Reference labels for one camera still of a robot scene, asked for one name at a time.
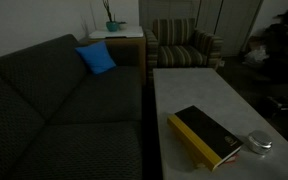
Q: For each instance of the vertical window blinds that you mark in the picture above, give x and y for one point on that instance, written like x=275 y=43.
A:
x=167 y=9

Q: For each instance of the striped armchair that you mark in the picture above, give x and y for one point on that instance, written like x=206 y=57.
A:
x=179 y=55

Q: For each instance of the small white pot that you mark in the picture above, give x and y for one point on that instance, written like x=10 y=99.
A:
x=123 y=26

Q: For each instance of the white plastic bag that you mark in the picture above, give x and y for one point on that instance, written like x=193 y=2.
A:
x=256 y=55

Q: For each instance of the black box on floor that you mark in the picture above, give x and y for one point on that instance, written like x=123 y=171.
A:
x=282 y=102

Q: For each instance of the dark grey sofa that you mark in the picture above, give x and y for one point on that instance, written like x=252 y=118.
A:
x=84 y=100

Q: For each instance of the white flat board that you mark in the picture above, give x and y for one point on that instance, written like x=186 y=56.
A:
x=124 y=32

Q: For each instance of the teal plant pot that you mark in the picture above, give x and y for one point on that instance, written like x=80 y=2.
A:
x=112 y=26

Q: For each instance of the pale closet doors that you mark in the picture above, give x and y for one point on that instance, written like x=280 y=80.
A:
x=234 y=23

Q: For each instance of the green potted plant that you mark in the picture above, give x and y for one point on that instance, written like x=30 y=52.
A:
x=109 y=11

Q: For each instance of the wooden side table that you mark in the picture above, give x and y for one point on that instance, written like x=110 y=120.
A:
x=130 y=46

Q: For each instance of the dark clutter pile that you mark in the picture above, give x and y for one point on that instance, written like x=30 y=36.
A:
x=284 y=36

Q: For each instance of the black book with yellow spine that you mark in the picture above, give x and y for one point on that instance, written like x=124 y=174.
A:
x=207 y=130

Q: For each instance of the blue cushion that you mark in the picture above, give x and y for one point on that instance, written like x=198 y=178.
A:
x=96 y=57

